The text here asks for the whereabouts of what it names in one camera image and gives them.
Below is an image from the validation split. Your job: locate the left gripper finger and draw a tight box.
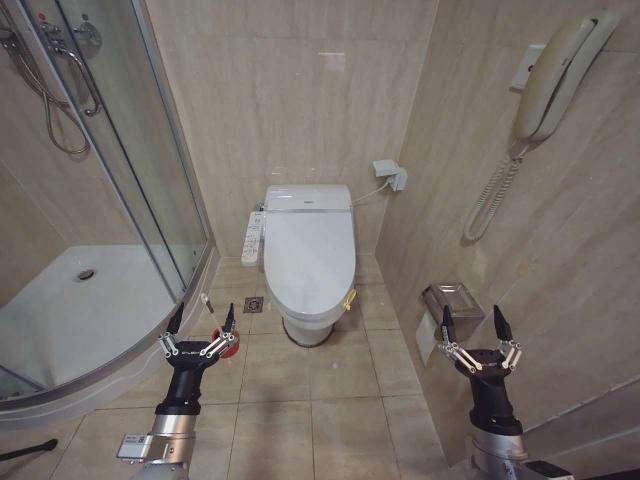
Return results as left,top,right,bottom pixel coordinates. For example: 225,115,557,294
201,302,239,359
158,301,186,358

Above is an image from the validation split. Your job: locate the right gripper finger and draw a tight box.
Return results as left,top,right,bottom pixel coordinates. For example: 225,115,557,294
492,304,524,373
437,304,482,376

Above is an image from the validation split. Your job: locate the white toilet paper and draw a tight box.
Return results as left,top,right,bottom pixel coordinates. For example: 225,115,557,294
415,312,442,366

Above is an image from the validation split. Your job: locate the red brush holder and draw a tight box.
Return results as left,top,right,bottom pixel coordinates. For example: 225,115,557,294
209,325,242,360

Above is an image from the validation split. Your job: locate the steel toilet paper holder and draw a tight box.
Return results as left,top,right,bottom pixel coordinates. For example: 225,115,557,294
418,281,487,346

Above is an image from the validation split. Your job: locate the white toilet lid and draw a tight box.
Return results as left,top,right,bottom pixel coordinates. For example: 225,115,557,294
262,209,358,317

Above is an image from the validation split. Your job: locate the white toilet body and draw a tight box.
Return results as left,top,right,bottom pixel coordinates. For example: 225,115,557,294
262,183,358,348

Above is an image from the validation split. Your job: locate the white bidet control panel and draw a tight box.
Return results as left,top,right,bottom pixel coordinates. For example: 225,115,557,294
241,201,267,274

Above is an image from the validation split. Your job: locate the white shower tray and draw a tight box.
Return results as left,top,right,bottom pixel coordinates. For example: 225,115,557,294
0,243,222,432

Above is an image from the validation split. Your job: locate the chrome shower mixer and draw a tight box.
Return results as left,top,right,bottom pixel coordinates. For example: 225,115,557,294
38,12,105,52

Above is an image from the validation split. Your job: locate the white-handled toilet brush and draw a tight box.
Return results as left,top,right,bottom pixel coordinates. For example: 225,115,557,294
199,293,222,332

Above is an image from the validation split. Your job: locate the beige coiled phone cord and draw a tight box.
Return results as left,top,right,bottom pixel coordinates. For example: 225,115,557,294
463,138,530,243

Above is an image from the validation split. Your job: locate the white toilet power cable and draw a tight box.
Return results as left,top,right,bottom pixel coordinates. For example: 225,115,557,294
350,177,390,207

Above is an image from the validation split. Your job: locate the grey wall outlet box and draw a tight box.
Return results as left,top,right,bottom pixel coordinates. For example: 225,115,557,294
371,158,409,194

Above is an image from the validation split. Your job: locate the black cable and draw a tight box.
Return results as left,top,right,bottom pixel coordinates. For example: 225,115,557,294
0,438,59,462

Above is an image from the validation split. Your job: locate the glass shower enclosure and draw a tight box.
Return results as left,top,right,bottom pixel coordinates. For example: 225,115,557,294
0,0,217,401

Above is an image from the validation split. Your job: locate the beige wall telephone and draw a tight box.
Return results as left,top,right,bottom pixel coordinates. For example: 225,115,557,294
515,9,622,142

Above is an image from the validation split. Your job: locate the metal shower hose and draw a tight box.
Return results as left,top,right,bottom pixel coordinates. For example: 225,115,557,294
0,27,93,157

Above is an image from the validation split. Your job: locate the chrome shower grab handle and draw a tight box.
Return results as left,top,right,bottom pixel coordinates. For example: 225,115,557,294
63,48,102,118

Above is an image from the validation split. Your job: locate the white wall plate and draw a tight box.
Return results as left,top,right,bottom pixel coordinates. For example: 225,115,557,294
509,44,547,93

